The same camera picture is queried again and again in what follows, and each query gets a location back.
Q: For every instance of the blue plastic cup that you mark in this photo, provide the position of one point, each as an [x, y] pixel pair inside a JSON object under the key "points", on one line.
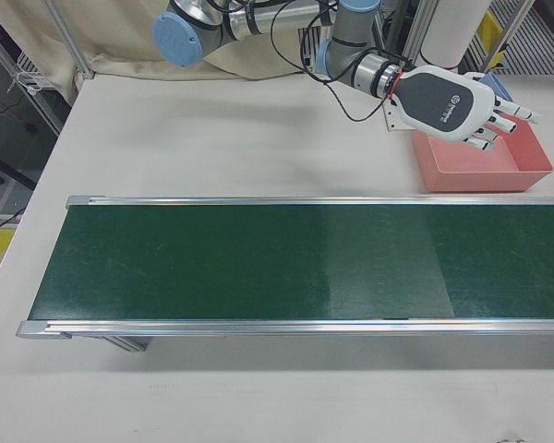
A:
{"points": [[496, 85]]}

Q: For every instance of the pink plastic box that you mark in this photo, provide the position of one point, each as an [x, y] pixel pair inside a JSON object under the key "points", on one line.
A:
{"points": [[480, 180]]}

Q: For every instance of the beige fabric curtain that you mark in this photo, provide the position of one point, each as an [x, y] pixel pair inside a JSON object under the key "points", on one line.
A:
{"points": [[120, 27]]}

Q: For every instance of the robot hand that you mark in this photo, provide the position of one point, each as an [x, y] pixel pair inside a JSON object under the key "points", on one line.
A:
{"points": [[438, 101]]}

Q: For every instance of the yellow black safety marker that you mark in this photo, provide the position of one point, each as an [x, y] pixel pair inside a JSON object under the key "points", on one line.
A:
{"points": [[491, 32]]}

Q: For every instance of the aluminium frame post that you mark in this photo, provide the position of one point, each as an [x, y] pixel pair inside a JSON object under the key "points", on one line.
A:
{"points": [[71, 41], [415, 27]]}

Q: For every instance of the white cylindrical post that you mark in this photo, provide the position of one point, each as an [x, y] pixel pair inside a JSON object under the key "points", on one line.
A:
{"points": [[448, 37]]}

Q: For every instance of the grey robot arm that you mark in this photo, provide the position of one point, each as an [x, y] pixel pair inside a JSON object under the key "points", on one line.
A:
{"points": [[240, 23]]}

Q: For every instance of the green conveyor belt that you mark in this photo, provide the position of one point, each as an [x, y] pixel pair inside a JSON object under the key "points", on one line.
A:
{"points": [[212, 263]]}

